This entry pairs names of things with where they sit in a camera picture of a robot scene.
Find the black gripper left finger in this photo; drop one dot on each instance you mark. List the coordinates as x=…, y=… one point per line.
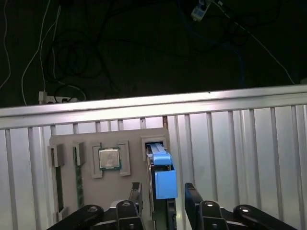
x=127, y=215

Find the white power strip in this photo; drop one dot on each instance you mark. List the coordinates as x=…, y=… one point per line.
x=48, y=98

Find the silver CPU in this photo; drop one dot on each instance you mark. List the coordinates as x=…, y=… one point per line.
x=109, y=159

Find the green RAM stick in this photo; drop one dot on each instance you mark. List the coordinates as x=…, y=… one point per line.
x=79, y=187

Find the white socket adapter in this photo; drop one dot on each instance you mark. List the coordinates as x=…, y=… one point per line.
x=199, y=12

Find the grey parts rack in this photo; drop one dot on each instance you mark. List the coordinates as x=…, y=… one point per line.
x=134, y=172

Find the hard disk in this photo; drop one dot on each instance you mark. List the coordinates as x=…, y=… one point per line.
x=165, y=184

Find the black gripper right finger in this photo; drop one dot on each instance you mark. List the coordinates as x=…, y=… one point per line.
x=208, y=215

